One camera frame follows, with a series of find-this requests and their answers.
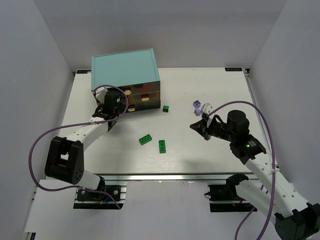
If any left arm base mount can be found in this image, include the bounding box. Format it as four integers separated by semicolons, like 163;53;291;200
73;181;127;210

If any purple lego brick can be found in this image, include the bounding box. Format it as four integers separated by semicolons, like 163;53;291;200
193;100;201;108
194;107;201;116

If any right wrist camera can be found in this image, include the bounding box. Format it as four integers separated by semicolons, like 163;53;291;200
200;102;214;127

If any teal drawer cabinet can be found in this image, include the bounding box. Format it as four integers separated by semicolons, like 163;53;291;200
90;48;161;113

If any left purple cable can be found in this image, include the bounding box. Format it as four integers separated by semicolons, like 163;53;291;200
28;84;130;210

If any green long lego brick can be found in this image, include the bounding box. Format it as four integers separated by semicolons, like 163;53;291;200
138;134;153;146

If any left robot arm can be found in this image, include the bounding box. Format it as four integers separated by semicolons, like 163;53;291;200
44;88;128;192

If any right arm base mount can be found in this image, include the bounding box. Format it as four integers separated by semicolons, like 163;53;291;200
204;173;253;213

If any small green lego cube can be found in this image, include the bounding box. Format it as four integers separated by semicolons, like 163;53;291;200
162;105;169;113

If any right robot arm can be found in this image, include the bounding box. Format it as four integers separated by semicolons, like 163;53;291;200
189;110;320;240

